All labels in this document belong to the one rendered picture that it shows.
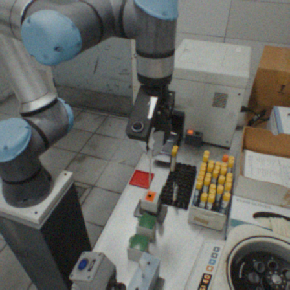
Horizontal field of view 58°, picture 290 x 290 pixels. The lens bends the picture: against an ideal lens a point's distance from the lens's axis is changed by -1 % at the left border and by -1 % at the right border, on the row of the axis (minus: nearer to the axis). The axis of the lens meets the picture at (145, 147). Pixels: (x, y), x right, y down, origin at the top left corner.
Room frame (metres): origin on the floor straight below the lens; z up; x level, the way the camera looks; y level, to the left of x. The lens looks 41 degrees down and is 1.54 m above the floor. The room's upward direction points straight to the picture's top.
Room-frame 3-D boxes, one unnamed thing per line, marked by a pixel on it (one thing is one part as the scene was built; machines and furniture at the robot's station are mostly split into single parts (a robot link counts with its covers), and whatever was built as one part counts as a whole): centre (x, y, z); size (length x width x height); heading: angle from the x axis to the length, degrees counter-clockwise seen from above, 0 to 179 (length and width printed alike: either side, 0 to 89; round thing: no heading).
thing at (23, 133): (0.55, 0.36, 1.07); 0.13 x 0.12 x 0.14; 153
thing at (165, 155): (0.78, -0.09, 0.92); 0.21 x 0.07 x 0.05; 161
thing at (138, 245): (0.35, 0.02, 0.91); 0.05 x 0.04 x 0.07; 71
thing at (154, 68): (0.50, -0.02, 1.33); 0.08 x 0.08 x 0.05
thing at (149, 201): (0.48, -0.02, 0.92); 0.05 x 0.04 x 0.06; 71
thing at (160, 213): (0.48, -0.02, 0.89); 0.09 x 0.05 x 0.04; 71
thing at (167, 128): (0.48, -0.03, 1.19); 0.05 x 0.02 x 0.09; 71
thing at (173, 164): (0.59, -0.11, 0.93); 0.17 x 0.09 x 0.11; 162
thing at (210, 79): (0.94, -0.24, 1.03); 0.31 x 0.27 x 0.30; 161
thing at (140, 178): (0.61, 0.01, 0.88); 0.07 x 0.07 x 0.01; 71
